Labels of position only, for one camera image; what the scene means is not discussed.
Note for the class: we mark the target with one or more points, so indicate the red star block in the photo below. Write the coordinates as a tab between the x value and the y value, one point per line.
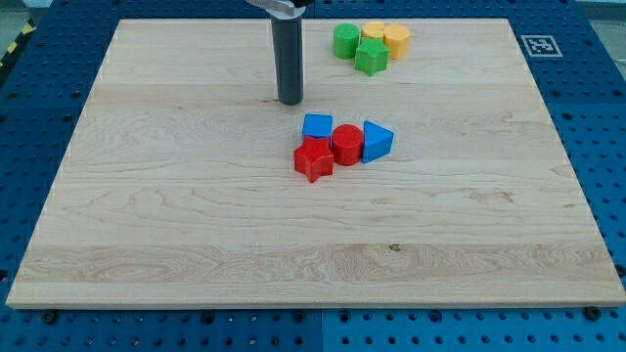
314	158

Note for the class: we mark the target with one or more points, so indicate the red cylinder block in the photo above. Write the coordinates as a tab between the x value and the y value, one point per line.
347	144

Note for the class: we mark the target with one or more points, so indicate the blue cube block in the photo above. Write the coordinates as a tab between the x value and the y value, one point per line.
317	125

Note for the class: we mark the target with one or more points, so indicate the blue triangle block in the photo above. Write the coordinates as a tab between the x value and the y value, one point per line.
377	141

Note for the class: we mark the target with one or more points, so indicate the green star block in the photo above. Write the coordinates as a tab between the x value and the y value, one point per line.
371	56

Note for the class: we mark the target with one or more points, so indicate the light wooden board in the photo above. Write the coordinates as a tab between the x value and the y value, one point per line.
178	189

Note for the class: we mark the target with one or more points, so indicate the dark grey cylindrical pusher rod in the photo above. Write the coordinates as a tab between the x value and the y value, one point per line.
287	45

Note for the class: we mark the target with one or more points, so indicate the green cylinder block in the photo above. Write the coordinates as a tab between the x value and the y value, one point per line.
346	40

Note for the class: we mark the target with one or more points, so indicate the yellow cylinder block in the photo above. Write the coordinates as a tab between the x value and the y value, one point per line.
373	29

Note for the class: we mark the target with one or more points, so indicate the yellow hexagon block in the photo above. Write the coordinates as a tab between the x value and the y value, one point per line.
397	38

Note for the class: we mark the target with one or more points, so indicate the white fiducial marker tag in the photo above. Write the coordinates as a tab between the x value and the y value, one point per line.
541	46

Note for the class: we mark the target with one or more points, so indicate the black bolt front left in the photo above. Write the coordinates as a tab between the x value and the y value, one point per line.
50	317

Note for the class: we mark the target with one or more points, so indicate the black bolt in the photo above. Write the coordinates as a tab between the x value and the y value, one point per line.
50	317
592	313

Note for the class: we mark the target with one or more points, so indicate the black bolt front right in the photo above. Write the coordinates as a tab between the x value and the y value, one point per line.
592	313

